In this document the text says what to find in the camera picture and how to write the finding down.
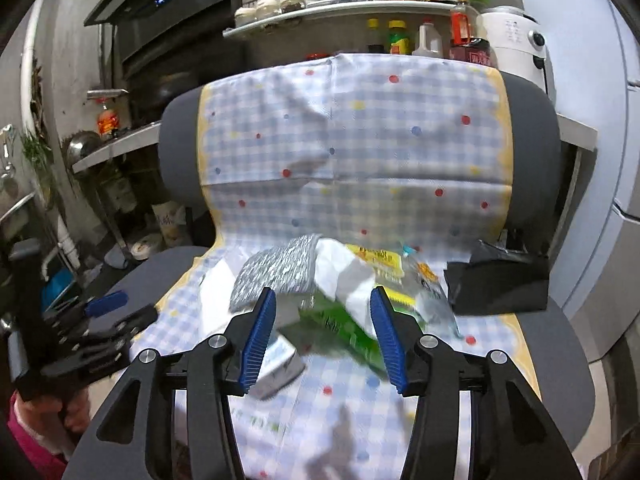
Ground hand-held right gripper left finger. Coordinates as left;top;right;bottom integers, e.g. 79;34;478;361
62;287;278;480

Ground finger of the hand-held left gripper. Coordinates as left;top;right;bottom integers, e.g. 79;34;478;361
42;305;159;377
45;290;130;332

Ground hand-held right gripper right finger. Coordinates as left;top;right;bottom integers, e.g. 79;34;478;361
369;285;583;480

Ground green plastic bottle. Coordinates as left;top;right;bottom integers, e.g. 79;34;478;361
280;292;397;377

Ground grey patterned cloth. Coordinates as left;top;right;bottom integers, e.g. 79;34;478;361
229;233;327;313

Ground person's left hand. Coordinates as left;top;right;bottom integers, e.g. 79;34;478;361
61;390;92;435

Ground small white carton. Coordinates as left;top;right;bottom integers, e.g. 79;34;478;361
250;332;307;401

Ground clear printed plastic wrapper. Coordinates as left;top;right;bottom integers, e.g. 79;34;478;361
399;246;462;338

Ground white crumpled paper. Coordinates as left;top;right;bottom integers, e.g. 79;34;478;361
317;238;385;342

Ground yellow label snack packet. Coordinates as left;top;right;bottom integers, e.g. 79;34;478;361
344;243;406;306

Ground black plastic bag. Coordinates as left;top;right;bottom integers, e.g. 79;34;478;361
444;239;551;317

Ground metal bowl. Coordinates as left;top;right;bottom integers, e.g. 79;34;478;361
65;131;104;162

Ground orange drink bottle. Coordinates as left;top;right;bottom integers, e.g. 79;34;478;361
96;100;121;141

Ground blue checked dotted cloth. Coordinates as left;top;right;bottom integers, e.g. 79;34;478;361
131;52;543;480

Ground grey office chair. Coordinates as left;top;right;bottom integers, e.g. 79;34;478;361
65;67;596;480

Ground white drain pipe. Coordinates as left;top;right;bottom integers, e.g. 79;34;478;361
19;5;82;272

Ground grey refrigerator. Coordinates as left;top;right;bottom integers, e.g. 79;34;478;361
510;0;640;363

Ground dark jar with red label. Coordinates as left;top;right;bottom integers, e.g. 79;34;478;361
449;37;494;69

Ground white jug with red cap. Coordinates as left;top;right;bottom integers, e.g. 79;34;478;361
412;20;445;58

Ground green bottle with yellow cap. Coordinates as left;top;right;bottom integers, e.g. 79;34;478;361
388;20;412;56

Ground dark bottle with yellow cap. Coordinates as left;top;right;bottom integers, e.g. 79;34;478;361
366;18;385;54

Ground red labelled bottle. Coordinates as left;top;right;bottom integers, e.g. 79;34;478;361
450;2;474;46

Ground white kitchen appliance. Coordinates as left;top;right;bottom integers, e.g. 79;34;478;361
477;6;552;96

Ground white wall shelf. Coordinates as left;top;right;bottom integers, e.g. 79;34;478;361
222;0;468;40

